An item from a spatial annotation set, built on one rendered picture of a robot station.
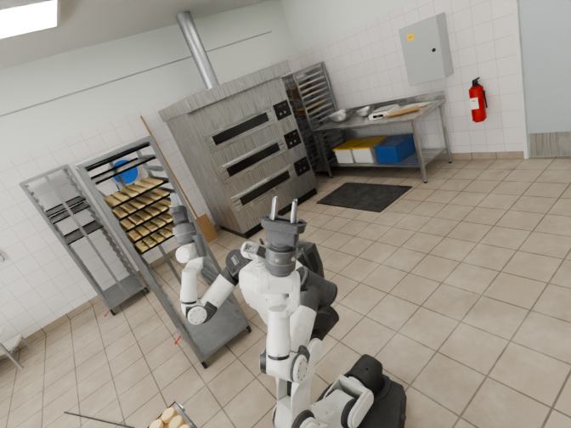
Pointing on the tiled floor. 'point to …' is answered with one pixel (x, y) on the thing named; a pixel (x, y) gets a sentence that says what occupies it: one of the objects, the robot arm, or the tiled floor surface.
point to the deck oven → (243, 149)
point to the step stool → (12, 346)
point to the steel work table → (422, 156)
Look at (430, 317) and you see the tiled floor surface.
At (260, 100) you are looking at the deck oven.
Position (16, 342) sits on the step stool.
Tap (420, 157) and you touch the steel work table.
